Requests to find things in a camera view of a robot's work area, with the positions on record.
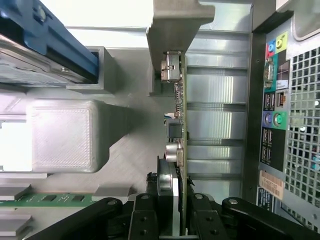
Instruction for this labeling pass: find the green RAM stick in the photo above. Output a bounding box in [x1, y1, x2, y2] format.
[0, 192, 100, 208]

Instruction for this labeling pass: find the grey printed parts rack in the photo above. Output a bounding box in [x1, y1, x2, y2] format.
[0, 0, 216, 240]

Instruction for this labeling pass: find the open black PC case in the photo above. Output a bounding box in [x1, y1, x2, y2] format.
[247, 0, 320, 240]

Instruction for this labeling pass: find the blue disk caddy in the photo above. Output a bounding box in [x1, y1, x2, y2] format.
[0, 0, 99, 85]

